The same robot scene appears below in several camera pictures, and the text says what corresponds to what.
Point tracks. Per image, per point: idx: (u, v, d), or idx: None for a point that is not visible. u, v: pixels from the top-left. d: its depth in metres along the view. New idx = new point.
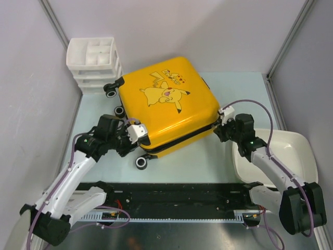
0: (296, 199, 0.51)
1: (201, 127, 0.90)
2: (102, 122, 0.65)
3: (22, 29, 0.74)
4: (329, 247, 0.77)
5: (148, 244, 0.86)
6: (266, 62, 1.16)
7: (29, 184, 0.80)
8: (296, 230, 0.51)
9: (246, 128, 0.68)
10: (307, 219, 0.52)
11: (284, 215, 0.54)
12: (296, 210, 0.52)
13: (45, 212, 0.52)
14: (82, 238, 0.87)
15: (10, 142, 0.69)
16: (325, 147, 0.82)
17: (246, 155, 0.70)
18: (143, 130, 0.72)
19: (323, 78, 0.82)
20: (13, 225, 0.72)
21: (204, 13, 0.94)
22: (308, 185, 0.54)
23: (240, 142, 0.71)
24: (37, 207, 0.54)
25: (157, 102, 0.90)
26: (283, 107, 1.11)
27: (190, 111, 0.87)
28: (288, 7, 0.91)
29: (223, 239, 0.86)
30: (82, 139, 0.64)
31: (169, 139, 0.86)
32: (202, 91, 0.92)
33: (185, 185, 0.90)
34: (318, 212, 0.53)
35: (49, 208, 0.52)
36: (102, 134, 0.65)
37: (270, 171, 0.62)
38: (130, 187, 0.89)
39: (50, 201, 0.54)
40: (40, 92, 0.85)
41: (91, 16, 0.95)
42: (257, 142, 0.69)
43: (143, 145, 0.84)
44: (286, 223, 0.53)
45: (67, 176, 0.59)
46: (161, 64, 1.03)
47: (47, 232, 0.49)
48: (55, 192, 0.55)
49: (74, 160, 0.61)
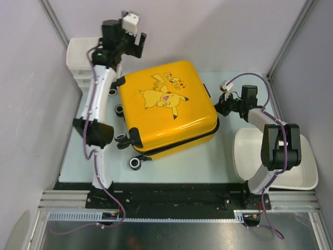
0: (272, 130, 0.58)
1: (198, 134, 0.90)
2: (104, 32, 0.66)
3: (22, 29, 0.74)
4: (329, 247, 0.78)
5: (148, 244, 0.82)
6: (266, 62, 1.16)
7: (29, 183, 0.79)
8: (269, 162, 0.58)
9: (250, 95, 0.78)
10: (282, 155, 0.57)
11: (265, 151, 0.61)
12: (271, 144, 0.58)
13: (93, 120, 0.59)
14: (82, 238, 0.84)
15: (10, 143, 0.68)
16: (326, 147, 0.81)
17: (245, 116, 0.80)
18: (136, 17, 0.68)
19: (323, 78, 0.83)
20: (12, 225, 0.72)
21: (204, 13, 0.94)
22: (289, 124, 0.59)
23: (241, 107, 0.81)
24: (82, 117, 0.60)
25: (154, 106, 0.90)
26: (284, 107, 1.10)
27: (186, 117, 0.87)
28: (288, 8, 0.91)
29: (223, 239, 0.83)
30: (95, 55, 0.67)
31: (163, 144, 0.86)
32: (202, 99, 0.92)
33: (185, 185, 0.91)
34: (294, 148, 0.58)
35: (94, 116, 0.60)
36: (109, 44, 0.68)
37: (261, 120, 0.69)
38: (131, 187, 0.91)
39: (93, 111, 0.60)
40: (40, 91, 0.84)
41: (92, 16, 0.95)
42: (255, 105, 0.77)
43: (136, 146, 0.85)
44: (265, 159, 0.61)
45: (98, 88, 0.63)
46: (164, 67, 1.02)
47: (99, 134, 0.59)
48: (94, 103, 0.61)
49: (98, 74, 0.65)
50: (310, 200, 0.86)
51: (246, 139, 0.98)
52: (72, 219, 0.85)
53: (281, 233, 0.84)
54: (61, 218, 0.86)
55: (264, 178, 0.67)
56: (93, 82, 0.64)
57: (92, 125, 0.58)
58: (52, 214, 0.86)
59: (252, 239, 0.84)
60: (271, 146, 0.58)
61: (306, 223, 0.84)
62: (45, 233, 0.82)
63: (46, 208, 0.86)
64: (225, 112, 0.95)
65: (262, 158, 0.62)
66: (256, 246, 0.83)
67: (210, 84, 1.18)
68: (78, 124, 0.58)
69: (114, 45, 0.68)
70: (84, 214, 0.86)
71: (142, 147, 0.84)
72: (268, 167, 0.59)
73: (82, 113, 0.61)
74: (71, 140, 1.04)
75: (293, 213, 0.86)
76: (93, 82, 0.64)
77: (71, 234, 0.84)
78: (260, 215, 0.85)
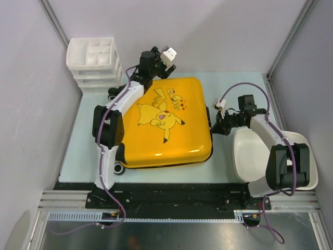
0: (281, 153, 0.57)
1: (188, 162, 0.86)
2: (142, 62, 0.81)
3: (22, 30, 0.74)
4: (329, 247, 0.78)
5: (148, 244, 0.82)
6: (266, 62, 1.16)
7: (28, 183, 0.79)
8: (277, 184, 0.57)
9: (247, 101, 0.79)
10: (290, 178, 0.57)
11: (270, 171, 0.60)
12: (279, 166, 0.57)
13: (114, 110, 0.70)
14: (83, 238, 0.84)
15: (10, 143, 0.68)
16: (326, 147, 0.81)
17: (247, 122, 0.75)
18: (173, 54, 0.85)
19: (323, 78, 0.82)
20: (12, 226, 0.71)
21: (204, 14, 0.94)
22: (297, 145, 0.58)
23: (241, 115, 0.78)
24: (107, 106, 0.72)
25: (147, 124, 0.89)
26: (284, 107, 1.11)
27: (177, 144, 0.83)
28: (288, 7, 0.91)
29: (223, 239, 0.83)
30: (135, 76, 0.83)
31: (150, 165, 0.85)
32: (200, 126, 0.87)
33: (186, 185, 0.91)
34: (303, 172, 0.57)
35: (117, 108, 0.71)
36: (145, 71, 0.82)
37: (267, 134, 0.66)
38: (130, 187, 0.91)
39: (118, 104, 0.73)
40: (40, 91, 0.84)
41: (91, 16, 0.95)
42: (257, 110, 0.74)
43: (123, 163, 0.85)
44: (271, 178, 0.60)
45: (128, 93, 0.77)
46: (168, 82, 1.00)
47: (115, 123, 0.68)
48: (122, 100, 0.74)
49: (131, 85, 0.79)
50: (310, 201, 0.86)
51: (246, 139, 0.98)
52: (72, 219, 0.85)
53: (282, 237, 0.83)
54: (61, 218, 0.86)
55: (266, 190, 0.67)
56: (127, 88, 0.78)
57: (112, 112, 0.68)
58: (52, 214, 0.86)
59: (252, 239, 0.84)
60: (279, 169, 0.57)
61: (306, 223, 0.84)
62: (45, 233, 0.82)
63: (46, 208, 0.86)
64: (227, 131, 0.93)
65: (267, 176, 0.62)
66: (256, 245, 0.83)
67: (210, 84, 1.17)
68: (100, 111, 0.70)
69: (149, 71, 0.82)
70: (84, 214, 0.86)
71: (126, 163, 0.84)
72: (274, 189, 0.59)
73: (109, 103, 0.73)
74: (71, 140, 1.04)
75: (293, 213, 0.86)
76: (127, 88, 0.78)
77: (70, 234, 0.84)
78: (260, 215, 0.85)
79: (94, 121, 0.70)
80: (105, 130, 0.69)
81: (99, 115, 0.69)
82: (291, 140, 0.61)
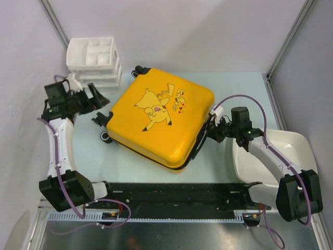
0: (293, 187, 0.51)
1: (161, 163, 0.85)
2: (50, 91, 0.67)
3: (22, 29, 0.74)
4: (329, 247, 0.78)
5: (148, 244, 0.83)
6: (266, 62, 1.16)
7: (28, 183, 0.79)
8: (292, 217, 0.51)
9: (243, 119, 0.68)
10: (304, 208, 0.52)
11: (281, 204, 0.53)
12: (293, 200, 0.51)
13: (65, 172, 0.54)
14: (82, 238, 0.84)
15: (10, 143, 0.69)
16: (326, 147, 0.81)
17: (244, 145, 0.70)
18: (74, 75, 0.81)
19: (323, 78, 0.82)
20: (11, 226, 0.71)
21: (204, 14, 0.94)
22: (305, 172, 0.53)
23: (237, 134, 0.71)
24: (52, 175, 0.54)
25: (140, 109, 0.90)
26: (284, 107, 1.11)
27: (153, 139, 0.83)
28: (288, 7, 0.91)
29: (223, 239, 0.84)
30: (47, 112, 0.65)
31: (129, 146, 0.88)
32: (183, 133, 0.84)
33: (186, 185, 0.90)
34: (315, 199, 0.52)
35: (65, 167, 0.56)
36: (57, 101, 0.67)
37: (271, 163, 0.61)
38: (131, 187, 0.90)
39: (61, 163, 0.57)
40: (39, 91, 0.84)
41: (91, 16, 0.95)
42: (252, 130, 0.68)
43: (111, 135, 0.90)
44: (283, 212, 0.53)
45: (59, 140, 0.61)
46: (182, 83, 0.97)
47: (78, 185, 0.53)
48: (61, 155, 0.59)
49: (55, 127, 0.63)
50: None
51: None
52: (72, 219, 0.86)
53: (283, 243, 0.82)
54: (61, 218, 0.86)
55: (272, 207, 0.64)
56: (52, 136, 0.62)
57: (66, 177, 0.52)
58: (52, 214, 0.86)
59: (252, 239, 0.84)
60: (292, 204, 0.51)
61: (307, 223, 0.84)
62: (46, 233, 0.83)
63: (46, 208, 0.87)
64: (219, 139, 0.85)
65: (278, 207, 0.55)
66: (256, 246, 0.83)
67: (210, 84, 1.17)
68: (49, 184, 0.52)
69: (64, 100, 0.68)
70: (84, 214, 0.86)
71: (109, 132, 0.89)
72: (289, 222, 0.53)
73: (49, 170, 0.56)
74: None
75: None
76: (53, 136, 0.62)
77: (71, 234, 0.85)
78: (260, 215, 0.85)
79: (50, 200, 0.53)
80: (76, 199, 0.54)
81: (51, 192, 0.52)
82: (298, 167, 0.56)
